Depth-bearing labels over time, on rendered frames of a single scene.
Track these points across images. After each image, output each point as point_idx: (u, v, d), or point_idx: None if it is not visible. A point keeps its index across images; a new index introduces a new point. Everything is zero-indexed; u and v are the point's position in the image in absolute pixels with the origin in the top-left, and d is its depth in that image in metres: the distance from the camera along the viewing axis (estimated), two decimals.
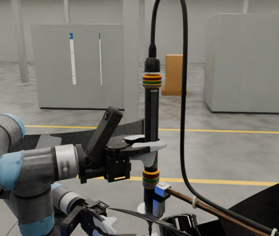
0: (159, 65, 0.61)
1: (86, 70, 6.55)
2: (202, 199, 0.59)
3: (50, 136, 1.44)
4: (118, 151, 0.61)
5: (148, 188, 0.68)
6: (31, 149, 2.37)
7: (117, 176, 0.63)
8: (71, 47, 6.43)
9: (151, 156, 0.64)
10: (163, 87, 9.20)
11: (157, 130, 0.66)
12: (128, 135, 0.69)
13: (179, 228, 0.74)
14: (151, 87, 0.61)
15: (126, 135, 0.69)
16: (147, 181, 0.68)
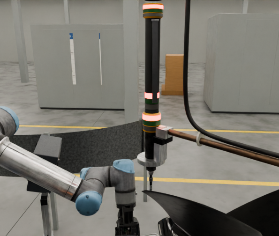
0: None
1: (86, 70, 6.55)
2: (207, 133, 0.55)
3: (50, 136, 1.44)
4: None
5: (149, 131, 0.64)
6: (31, 149, 2.37)
7: None
8: (71, 47, 6.43)
9: None
10: (163, 87, 9.20)
11: (159, 67, 0.61)
12: None
13: (161, 233, 0.77)
14: (152, 15, 0.57)
15: None
16: (147, 124, 0.64)
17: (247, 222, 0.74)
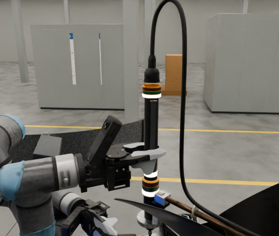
0: (158, 75, 0.62)
1: (86, 70, 6.55)
2: (201, 208, 0.60)
3: (50, 136, 1.44)
4: (118, 159, 0.61)
5: (148, 196, 0.69)
6: (31, 149, 2.37)
7: (117, 185, 0.64)
8: (71, 47, 6.43)
9: (151, 164, 0.65)
10: (163, 87, 9.20)
11: (157, 140, 0.66)
12: (128, 142, 0.70)
13: (160, 234, 0.78)
14: (150, 97, 0.62)
15: (125, 143, 0.69)
16: (146, 190, 0.69)
17: (245, 220, 0.72)
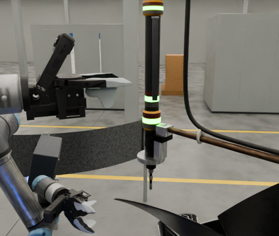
0: None
1: (86, 70, 6.55)
2: (207, 131, 0.55)
3: (50, 136, 1.44)
4: (69, 82, 0.53)
5: (149, 129, 0.64)
6: (31, 149, 2.37)
7: (71, 114, 0.55)
8: None
9: (110, 94, 0.55)
10: (163, 87, 9.20)
11: (159, 64, 0.61)
12: (84, 73, 0.62)
13: (160, 234, 0.78)
14: (152, 12, 0.57)
15: (81, 73, 0.61)
16: (147, 122, 0.64)
17: (245, 220, 0.72)
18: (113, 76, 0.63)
